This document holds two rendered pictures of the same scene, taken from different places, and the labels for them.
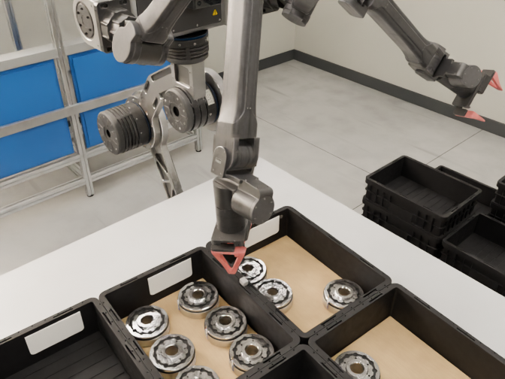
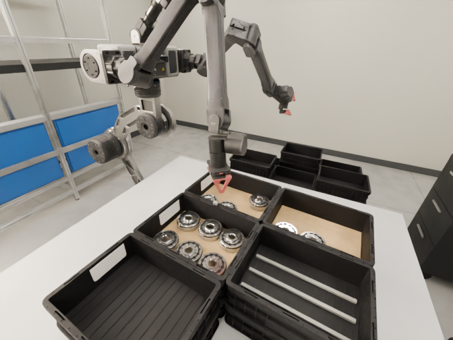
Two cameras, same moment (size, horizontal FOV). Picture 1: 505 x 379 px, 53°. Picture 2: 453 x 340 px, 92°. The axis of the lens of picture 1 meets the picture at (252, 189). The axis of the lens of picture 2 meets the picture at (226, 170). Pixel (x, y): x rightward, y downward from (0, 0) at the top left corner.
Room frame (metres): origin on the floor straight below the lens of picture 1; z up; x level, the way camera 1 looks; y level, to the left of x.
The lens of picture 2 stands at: (0.18, 0.29, 1.55)
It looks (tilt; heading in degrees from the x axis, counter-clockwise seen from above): 30 degrees down; 336
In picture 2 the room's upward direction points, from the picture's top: 2 degrees clockwise
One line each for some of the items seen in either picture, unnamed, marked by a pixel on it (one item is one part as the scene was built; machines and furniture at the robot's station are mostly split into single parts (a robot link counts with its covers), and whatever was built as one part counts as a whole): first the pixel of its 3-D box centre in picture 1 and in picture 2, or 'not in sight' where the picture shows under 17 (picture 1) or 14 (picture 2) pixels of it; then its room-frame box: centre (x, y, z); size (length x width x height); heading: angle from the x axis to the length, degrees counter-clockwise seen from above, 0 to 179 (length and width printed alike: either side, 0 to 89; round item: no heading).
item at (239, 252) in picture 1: (231, 251); (220, 179); (0.79, 0.04, 1.12); 0.07 x 0.07 x 0.09; 83
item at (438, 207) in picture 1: (413, 224); (251, 176); (1.84, -0.73, 0.37); 0.40 x 0.30 x 0.45; 42
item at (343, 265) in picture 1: (293, 279); (233, 199); (0.97, -0.11, 0.87); 0.40 x 0.30 x 0.11; 38
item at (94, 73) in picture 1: (134, 86); (96, 136); (2.86, 0.70, 0.60); 0.72 x 0.03 x 0.56; 132
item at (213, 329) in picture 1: (225, 322); (210, 227); (0.84, 0.06, 0.86); 0.10 x 0.10 x 0.01
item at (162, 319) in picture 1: (146, 321); (165, 239); (0.84, 0.25, 0.86); 0.10 x 0.10 x 0.01
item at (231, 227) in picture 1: (230, 217); (218, 160); (0.81, 0.04, 1.19); 0.10 x 0.07 x 0.07; 173
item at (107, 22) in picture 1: (122, 28); (119, 67); (1.21, 0.31, 1.45); 0.09 x 0.08 x 0.12; 132
